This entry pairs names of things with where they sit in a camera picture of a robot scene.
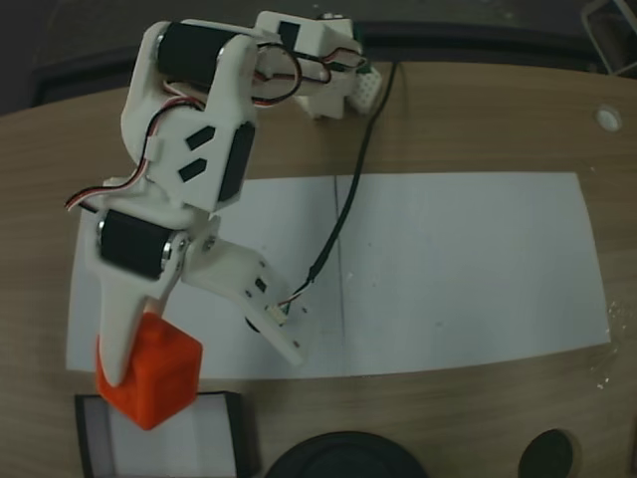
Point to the black round stand base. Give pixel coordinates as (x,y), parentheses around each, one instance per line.
(348,458)

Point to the brown box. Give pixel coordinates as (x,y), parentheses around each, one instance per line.
(214,438)

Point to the white round cap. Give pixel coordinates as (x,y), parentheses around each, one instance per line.
(608,118)

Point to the orange cube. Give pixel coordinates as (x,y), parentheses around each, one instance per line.
(159,373)

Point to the black oval table grommet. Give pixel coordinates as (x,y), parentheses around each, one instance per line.
(550,455)

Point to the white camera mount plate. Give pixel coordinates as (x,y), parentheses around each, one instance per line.
(239,284)

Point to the white paper sheet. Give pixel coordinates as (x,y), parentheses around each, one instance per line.
(278,224)
(473,259)

